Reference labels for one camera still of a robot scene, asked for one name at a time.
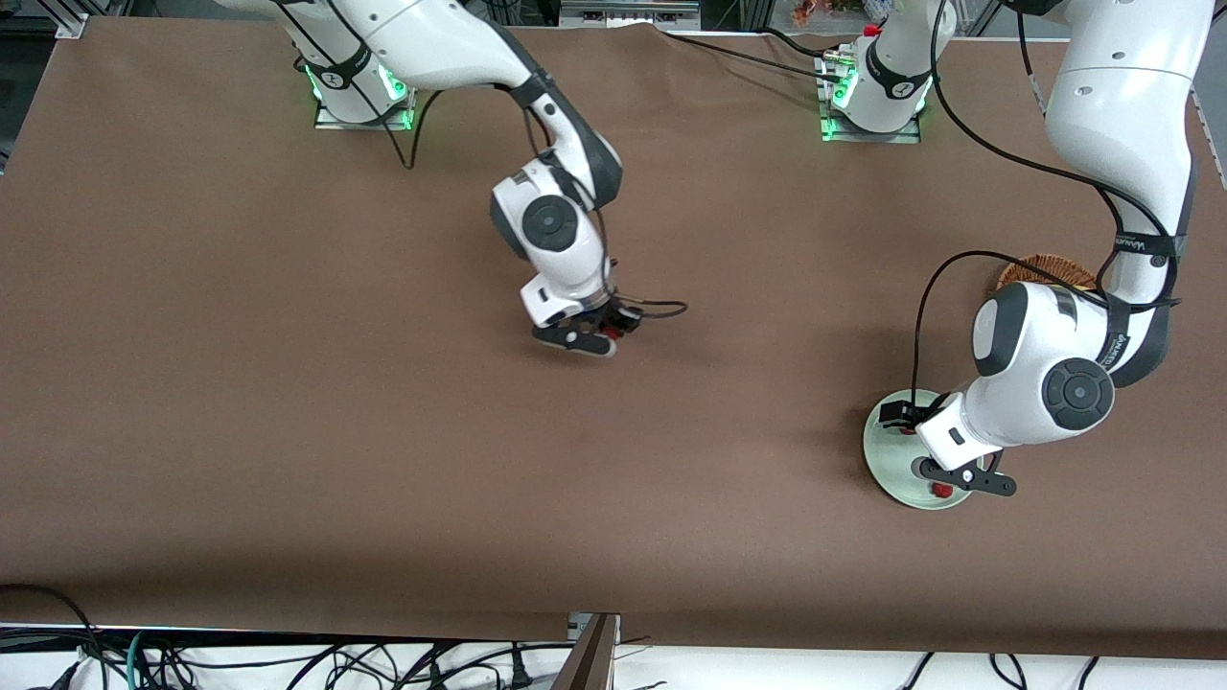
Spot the aluminium post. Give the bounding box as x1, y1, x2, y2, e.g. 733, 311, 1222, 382
551, 613, 621, 690

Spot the light green plate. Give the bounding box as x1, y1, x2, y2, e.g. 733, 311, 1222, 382
863, 388, 984, 511

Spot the grey metal box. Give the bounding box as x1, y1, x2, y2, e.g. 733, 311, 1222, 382
559, 0, 703, 30

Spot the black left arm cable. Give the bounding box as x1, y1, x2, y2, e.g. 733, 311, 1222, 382
915, 0, 1185, 408

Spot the black base cable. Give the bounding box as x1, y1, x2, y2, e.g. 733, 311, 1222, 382
762, 27, 830, 60
661, 29, 845, 82

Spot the black floor cable loop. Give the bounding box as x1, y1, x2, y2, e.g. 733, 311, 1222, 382
0, 583, 106, 690

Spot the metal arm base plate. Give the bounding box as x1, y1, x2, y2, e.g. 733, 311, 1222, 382
820, 53, 923, 145
314, 57, 418, 131

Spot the brown table cover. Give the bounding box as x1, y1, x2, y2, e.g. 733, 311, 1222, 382
0, 17, 1227, 660

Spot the brown wicker basket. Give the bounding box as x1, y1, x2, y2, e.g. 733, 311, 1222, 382
997, 253, 1096, 293

